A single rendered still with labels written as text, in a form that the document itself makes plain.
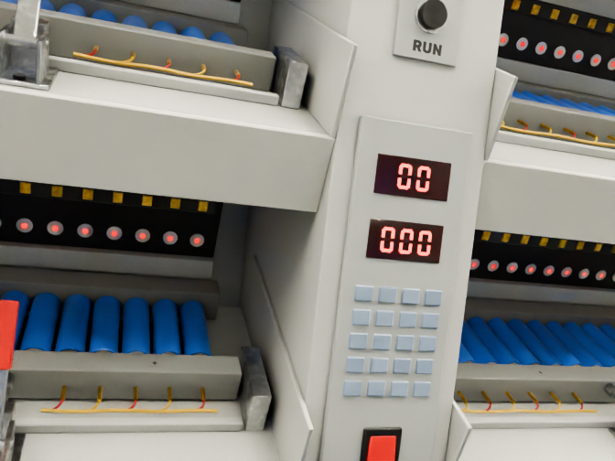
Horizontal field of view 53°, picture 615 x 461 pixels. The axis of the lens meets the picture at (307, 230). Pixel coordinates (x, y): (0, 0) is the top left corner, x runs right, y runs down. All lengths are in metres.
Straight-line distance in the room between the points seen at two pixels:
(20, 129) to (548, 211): 0.31
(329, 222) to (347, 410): 0.11
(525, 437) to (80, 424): 0.30
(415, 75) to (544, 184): 0.11
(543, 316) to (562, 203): 0.21
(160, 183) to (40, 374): 0.14
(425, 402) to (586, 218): 0.16
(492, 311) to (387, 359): 0.23
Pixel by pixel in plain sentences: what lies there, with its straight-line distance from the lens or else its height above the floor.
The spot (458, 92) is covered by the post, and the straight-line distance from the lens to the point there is 0.37.
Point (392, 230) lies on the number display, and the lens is 0.34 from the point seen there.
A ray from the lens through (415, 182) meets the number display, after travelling 0.35.
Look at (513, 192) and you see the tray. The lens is 0.40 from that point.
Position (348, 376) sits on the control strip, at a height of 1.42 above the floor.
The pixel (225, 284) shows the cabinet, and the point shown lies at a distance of 0.53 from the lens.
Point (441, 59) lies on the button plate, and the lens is 0.37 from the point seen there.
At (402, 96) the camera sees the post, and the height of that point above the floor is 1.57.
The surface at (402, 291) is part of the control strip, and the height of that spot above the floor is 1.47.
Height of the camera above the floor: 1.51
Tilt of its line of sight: 3 degrees down
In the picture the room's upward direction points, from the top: 6 degrees clockwise
